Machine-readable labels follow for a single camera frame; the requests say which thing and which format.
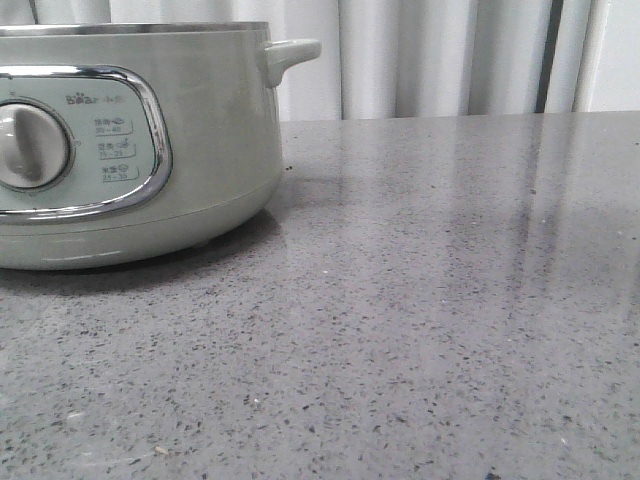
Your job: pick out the grey pot control knob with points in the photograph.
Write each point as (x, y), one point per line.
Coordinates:
(34, 147)

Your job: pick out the white curtain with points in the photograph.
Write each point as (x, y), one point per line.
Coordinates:
(384, 59)

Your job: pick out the green electric cooking pot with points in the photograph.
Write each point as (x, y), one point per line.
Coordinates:
(173, 131)

